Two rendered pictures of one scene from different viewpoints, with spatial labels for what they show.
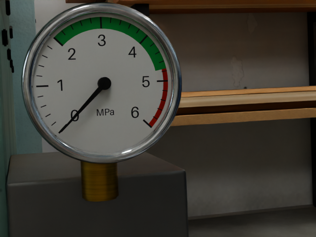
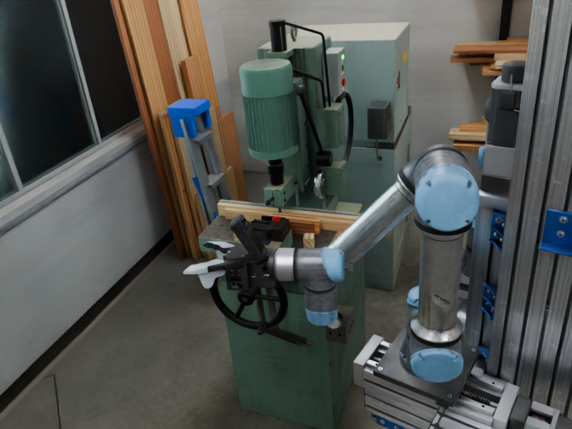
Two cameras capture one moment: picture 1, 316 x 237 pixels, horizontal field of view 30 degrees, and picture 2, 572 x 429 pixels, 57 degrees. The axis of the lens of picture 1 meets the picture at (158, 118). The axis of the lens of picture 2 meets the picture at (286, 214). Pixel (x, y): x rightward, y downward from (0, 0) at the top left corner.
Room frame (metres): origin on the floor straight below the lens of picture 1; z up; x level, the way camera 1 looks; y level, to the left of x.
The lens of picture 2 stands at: (-1.02, -0.75, 1.89)
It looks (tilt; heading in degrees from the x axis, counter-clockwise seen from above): 28 degrees down; 36
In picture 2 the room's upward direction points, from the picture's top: 6 degrees counter-clockwise
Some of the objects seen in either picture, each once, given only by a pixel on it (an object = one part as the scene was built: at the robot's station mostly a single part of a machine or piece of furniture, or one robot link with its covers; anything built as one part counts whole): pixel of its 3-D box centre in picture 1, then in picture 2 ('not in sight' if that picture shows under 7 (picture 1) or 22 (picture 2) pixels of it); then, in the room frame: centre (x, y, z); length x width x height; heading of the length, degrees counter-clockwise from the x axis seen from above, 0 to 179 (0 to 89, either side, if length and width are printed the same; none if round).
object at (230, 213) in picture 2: not in sight; (303, 221); (0.41, 0.24, 0.92); 0.65 x 0.02 x 0.04; 103
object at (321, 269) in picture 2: not in sight; (319, 265); (-0.18, -0.20, 1.21); 0.11 x 0.08 x 0.09; 115
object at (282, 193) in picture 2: not in sight; (280, 191); (0.41, 0.33, 1.03); 0.14 x 0.07 x 0.09; 13
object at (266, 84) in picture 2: not in sight; (269, 109); (0.39, 0.33, 1.35); 0.18 x 0.18 x 0.31
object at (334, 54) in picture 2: not in sight; (334, 71); (0.74, 0.26, 1.40); 0.10 x 0.06 x 0.16; 13
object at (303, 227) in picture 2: not in sight; (288, 225); (0.35, 0.26, 0.93); 0.20 x 0.02 x 0.05; 103
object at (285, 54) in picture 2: not in sight; (279, 45); (0.53, 0.36, 1.54); 0.08 x 0.08 x 0.17; 13
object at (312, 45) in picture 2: not in sight; (300, 133); (0.68, 0.39, 1.16); 0.22 x 0.22 x 0.72; 13
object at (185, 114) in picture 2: not in sight; (214, 205); (0.86, 1.12, 0.58); 0.27 x 0.25 x 1.16; 104
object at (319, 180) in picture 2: not in sight; (321, 183); (0.55, 0.23, 1.02); 0.12 x 0.03 x 0.12; 13
